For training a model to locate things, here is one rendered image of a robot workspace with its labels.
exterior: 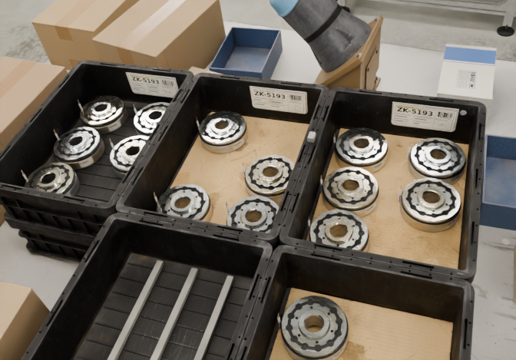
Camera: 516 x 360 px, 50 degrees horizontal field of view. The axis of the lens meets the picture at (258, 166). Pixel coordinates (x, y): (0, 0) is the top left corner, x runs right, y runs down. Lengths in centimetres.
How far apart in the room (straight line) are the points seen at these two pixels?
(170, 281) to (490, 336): 57
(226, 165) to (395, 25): 202
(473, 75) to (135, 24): 89
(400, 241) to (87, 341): 56
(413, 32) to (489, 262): 197
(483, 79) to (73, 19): 111
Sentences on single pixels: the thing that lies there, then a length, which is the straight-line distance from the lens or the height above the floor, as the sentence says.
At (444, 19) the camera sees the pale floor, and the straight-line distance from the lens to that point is 310.
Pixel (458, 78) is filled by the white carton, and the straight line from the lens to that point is 141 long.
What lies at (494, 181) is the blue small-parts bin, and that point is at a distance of 131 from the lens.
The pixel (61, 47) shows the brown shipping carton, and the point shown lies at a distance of 175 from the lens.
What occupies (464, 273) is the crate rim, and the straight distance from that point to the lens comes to 87.
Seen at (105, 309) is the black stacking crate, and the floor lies 83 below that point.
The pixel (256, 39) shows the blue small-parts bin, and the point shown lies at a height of 73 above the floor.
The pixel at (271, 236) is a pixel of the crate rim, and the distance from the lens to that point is 90.
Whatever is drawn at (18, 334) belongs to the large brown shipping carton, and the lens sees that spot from 101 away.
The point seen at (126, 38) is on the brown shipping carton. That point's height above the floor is 86.
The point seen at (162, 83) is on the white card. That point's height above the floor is 90.
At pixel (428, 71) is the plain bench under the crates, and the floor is 70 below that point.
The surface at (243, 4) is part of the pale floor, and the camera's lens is 332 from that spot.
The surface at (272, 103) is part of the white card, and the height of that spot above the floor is 88.
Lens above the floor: 165
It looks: 46 degrees down
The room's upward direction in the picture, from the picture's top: 9 degrees counter-clockwise
